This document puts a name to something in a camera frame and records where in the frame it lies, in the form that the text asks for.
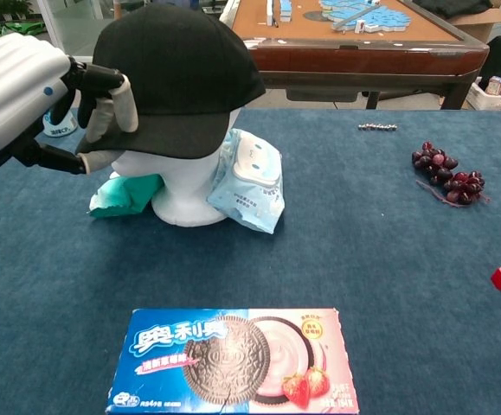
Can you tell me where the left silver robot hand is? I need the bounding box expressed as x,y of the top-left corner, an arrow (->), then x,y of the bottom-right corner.
0,32 -> 139,176

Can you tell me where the brown cardboard box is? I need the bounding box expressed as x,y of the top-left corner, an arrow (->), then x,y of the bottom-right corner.
446,6 -> 501,44

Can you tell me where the green white snack packet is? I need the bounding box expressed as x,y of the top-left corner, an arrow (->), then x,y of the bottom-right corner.
87,171 -> 165,220

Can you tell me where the blue pink cookie box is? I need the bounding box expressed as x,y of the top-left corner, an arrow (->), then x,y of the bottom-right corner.
105,307 -> 361,415

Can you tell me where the white plastic crate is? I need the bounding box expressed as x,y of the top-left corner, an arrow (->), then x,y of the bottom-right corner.
466,81 -> 501,112

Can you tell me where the black cloth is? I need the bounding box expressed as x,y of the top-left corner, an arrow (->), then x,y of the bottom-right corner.
412,0 -> 493,21

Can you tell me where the light blue wet wipes pack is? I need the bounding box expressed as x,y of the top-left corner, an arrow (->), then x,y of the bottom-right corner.
206,127 -> 285,235

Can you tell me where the blue mahjong tile pile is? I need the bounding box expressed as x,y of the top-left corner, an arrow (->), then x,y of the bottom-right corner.
318,0 -> 411,34

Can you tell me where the green bag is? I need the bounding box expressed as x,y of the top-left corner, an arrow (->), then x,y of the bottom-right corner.
0,20 -> 48,40

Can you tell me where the dark red grape bunch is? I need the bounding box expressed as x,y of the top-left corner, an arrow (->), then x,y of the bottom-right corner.
411,140 -> 491,209

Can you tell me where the white foam mannequin head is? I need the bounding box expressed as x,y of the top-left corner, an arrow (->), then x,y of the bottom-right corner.
113,105 -> 242,227

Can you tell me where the white yogurt drink bottle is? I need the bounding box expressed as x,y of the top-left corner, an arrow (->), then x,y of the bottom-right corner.
42,110 -> 79,138

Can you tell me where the brown mahjong table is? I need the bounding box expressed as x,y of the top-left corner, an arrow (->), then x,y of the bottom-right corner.
219,0 -> 491,111

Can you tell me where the black baseball cap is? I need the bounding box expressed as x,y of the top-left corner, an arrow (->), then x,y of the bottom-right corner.
75,3 -> 267,159

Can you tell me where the blue felt table mat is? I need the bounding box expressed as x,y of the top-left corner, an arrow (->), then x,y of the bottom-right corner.
0,105 -> 501,415

